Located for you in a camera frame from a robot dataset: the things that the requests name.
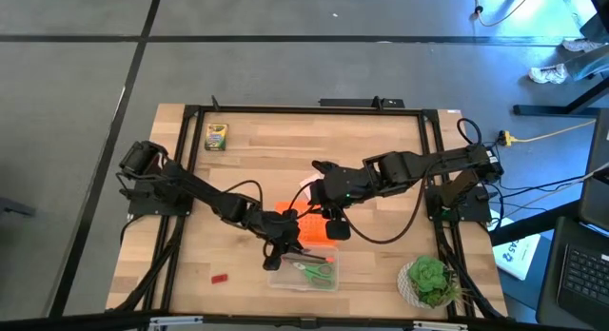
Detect black cable bundle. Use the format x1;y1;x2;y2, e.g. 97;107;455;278
111;215;185;313
435;221;506;321

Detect small white eraser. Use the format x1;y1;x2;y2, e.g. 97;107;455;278
298;174;325;202

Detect yellow extension cord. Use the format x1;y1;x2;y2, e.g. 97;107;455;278
502;119;597;146

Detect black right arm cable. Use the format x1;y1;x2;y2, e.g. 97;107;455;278
338;162;432;245

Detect green artificial succulent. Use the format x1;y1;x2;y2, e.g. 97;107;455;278
407;254;465;309

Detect white round plant pot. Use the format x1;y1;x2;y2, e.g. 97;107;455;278
397;262;453;310

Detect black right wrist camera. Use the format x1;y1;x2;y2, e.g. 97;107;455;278
324;218;352;242

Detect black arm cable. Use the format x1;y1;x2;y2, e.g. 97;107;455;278
221;179;265;211
338;162;432;245

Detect beige floor cable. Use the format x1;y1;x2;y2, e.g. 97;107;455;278
464;0;538;29

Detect clear plastic pencil box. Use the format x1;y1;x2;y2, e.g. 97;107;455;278
265;244;341;293

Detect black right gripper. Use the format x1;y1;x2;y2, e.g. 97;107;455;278
308;159;382;212

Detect black rig crossbar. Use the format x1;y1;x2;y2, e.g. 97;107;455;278
0;311;609;331

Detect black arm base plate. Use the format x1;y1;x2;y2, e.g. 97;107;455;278
424;183;494;224
127;178;194;218

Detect white printed booklet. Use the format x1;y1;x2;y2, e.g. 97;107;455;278
492;219;542;282

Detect black metal table frame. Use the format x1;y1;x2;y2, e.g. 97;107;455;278
111;95;508;321

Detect green-handled scissors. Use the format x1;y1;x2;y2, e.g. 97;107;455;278
290;261;336;290

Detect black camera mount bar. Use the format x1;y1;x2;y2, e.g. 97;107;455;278
318;96;406;109

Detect black desk leg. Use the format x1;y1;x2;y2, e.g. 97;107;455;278
512;73;609;117

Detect white crumpled cloth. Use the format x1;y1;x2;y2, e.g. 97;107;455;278
561;37;603;53
527;63;570;85

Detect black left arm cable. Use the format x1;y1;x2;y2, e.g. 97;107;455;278
221;179;265;211

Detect green yellow crayon box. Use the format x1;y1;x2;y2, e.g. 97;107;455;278
204;123;229;152

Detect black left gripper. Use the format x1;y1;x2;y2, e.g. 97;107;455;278
246;209;310;272

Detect black looped cable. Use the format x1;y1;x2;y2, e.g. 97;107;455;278
456;116;483;147

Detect black laptop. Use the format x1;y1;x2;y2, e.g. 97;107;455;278
535;215;609;331

